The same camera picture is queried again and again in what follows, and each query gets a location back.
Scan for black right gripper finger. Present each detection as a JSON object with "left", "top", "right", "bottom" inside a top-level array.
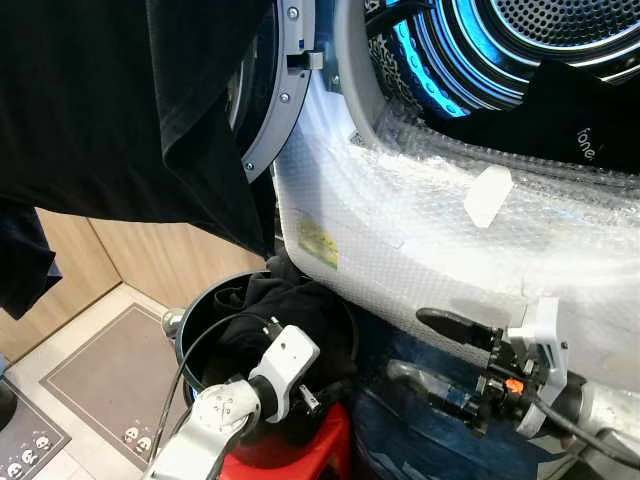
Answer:
[
  {"left": 385, "top": 359, "right": 492, "bottom": 426},
  {"left": 415, "top": 307, "right": 498, "bottom": 352}
]

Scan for black clothes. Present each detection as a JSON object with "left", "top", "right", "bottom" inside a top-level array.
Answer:
[{"left": 208, "top": 250, "right": 358, "bottom": 393}]

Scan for white bubble-wrapped washing machine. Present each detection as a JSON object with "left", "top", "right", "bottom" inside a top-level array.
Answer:
[{"left": 272, "top": 0, "right": 640, "bottom": 393}]

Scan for blue denim fabric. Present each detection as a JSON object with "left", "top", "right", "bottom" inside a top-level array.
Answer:
[{"left": 350, "top": 308, "right": 586, "bottom": 480}]

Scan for red plastic stool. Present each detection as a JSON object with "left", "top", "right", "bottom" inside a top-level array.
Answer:
[{"left": 220, "top": 402, "right": 354, "bottom": 480}]

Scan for black round laundry bucket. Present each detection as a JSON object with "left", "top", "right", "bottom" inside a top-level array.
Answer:
[{"left": 174, "top": 268, "right": 360, "bottom": 471}]

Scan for white tape strip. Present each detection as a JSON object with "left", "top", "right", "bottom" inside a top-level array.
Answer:
[{"left": 462, "top": 165, "right": 515, "bottom": 230}]

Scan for yellow washer label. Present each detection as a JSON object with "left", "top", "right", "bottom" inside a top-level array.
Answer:
[{"left": 297, "top": 217, "right": 340, "bottom": 270}]

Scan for grey floor mat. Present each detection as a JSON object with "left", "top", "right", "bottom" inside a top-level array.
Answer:
[{"left": 40, "top": 302, "right": 193, "bottom": 471}]

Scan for black garment with white print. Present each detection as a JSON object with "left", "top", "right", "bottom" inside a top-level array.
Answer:
[{"left": 438, "top": 60, "right": 640, "bottom": 177}]

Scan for grey round washer door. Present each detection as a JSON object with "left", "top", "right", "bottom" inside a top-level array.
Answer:
[{"left": 225, "top": 0, "right": 327, "bottom": 184}]

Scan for dark skull print mat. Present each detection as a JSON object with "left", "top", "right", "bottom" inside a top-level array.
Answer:
[{"left": 0, "top": 375, "right": 72, "bottom": 480}]

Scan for perforated steel washer drum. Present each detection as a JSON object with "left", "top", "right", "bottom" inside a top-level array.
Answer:
[{"left": 364, "top": 0, "right": 640, "bottom": 120}]

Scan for dark navy garment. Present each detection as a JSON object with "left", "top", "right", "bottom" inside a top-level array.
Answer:
[{"left": 0, "top": 198, "right": 62, "bottom": 321}]

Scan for large black hanging garment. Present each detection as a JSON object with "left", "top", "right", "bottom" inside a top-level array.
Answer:
[{"left": 0, "top": 0, "right": 278, "bottom": 260}]

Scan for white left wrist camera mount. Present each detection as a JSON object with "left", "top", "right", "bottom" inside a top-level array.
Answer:
[{"left": 248, "top": 324, "right": 322, "bottom": 423}]

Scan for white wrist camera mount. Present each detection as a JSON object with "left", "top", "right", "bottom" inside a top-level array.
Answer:
[
  {"left": 504, "top": 297, "right": 572, "bottom": 438},
  {"left": 248, "top": 324, "right": 322, "bottom": 423}
]

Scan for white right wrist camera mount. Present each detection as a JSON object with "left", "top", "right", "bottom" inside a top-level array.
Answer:
[{"left": 504, "top": 297, "right": 572, "bottom": 438}]

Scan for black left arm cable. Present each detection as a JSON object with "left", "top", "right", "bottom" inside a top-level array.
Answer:
[{"left": 174, "top": 311, "right": 285, "bottom": 446}]

